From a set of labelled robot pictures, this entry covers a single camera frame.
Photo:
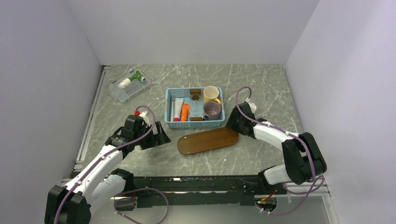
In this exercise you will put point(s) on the brown oval wooden tray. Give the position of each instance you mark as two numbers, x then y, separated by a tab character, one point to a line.
207	140

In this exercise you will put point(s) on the green white toy bottle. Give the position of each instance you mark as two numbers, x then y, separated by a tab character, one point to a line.
136	75

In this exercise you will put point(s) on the clear plastic storage box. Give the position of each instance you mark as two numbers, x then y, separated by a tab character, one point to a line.
126	94

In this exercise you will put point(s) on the purple grey mug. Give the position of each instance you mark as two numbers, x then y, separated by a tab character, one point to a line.
212	110

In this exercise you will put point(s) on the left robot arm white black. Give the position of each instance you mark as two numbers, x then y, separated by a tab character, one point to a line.
78	200

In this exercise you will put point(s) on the clear acrylic holder wooden base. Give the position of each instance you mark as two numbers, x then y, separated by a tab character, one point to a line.
195	110

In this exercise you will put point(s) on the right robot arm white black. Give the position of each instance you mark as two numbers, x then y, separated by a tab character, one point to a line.
302	157

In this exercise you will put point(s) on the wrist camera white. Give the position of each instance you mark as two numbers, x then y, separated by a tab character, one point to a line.
253	106
143	114

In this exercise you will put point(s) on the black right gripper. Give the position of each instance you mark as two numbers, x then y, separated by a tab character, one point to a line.
230	122

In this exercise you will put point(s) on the light blue plastic basket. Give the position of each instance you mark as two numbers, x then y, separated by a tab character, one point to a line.
185	93

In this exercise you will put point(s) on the yellow mug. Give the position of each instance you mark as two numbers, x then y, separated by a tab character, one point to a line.
211	93

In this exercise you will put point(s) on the orange toothpaste tube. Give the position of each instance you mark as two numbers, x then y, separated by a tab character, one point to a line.
184	112

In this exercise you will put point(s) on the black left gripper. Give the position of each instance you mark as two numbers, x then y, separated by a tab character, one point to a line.
157	139

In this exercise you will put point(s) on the white toothpaste tube red cap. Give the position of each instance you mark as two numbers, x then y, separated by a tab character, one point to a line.
178	109

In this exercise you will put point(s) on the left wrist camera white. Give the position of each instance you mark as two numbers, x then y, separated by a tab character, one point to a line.
143	114

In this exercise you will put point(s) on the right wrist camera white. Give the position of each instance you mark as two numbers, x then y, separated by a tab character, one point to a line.
253	106

